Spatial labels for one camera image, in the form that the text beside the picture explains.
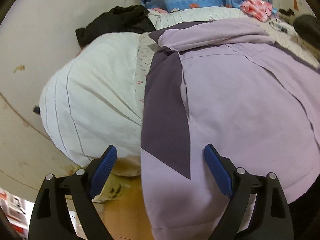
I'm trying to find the floral bed sheet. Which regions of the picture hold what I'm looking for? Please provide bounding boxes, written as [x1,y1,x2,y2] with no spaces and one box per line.
[134,34,160,105]

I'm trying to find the red and white boxes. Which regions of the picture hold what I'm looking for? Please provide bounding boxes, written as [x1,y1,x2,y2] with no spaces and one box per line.
[0,187,34,233]

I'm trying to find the dark rounded object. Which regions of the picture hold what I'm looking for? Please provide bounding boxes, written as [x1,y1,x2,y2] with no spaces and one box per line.
[293,15,320,47]

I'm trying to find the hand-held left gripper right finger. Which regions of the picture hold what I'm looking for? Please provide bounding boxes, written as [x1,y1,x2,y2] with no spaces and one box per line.
[204,144,294,240]

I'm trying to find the black jacket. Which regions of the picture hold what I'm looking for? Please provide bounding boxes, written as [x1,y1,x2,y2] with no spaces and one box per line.
[75,5,157,48]

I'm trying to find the black cloth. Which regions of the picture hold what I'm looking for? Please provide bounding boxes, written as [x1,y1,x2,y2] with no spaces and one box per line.
[287,192,320,240]

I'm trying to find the black cable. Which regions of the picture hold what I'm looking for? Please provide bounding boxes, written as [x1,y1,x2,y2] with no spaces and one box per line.
[265,5,280,30]

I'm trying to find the pink red checked cloth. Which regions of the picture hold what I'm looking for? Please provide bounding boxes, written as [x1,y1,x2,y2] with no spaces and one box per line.
[240,0,278,22]

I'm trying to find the purple jacket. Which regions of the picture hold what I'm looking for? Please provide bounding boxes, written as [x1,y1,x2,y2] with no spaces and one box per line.
[140,19,320,240]

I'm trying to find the white printed box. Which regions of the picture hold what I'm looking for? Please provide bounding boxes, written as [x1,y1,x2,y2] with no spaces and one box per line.
[92,170,132,203]

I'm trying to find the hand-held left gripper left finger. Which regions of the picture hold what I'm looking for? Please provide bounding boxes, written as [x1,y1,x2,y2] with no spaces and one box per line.
[28,145,118,240]

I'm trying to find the white striped quilt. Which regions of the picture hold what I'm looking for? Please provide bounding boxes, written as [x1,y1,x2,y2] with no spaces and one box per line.
[40,6,240,178]

